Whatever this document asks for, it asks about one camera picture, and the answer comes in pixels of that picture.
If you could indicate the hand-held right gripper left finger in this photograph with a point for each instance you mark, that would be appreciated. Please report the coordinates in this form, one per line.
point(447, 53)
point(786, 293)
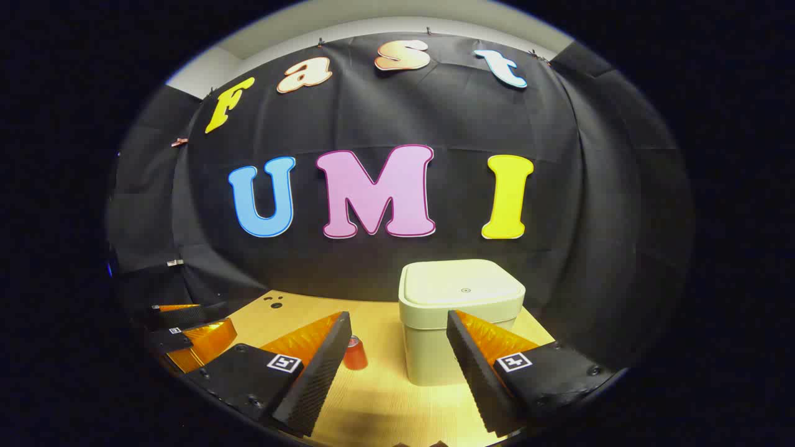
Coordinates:
point(313, 379)

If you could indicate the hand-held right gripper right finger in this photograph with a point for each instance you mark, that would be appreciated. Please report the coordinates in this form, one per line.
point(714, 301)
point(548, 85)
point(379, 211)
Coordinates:
point(475, 379)

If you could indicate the black backdrop cloth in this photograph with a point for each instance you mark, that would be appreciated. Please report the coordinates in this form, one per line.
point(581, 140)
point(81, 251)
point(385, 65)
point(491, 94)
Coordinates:
point(435, 112)

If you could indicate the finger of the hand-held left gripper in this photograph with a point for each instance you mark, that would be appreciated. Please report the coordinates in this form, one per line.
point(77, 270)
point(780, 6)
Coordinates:
point(192, 315)
point(168, 341)

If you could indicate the copper metal clip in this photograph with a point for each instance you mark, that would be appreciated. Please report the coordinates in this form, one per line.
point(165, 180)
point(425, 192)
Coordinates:
point(179, 142)

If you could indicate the cream desktop garbage bin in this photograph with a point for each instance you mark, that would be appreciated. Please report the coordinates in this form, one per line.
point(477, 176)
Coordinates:
point(459, 285)

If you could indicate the red pop can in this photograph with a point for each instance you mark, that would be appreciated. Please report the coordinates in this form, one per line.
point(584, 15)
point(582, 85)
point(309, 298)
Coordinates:
point(355, 357)

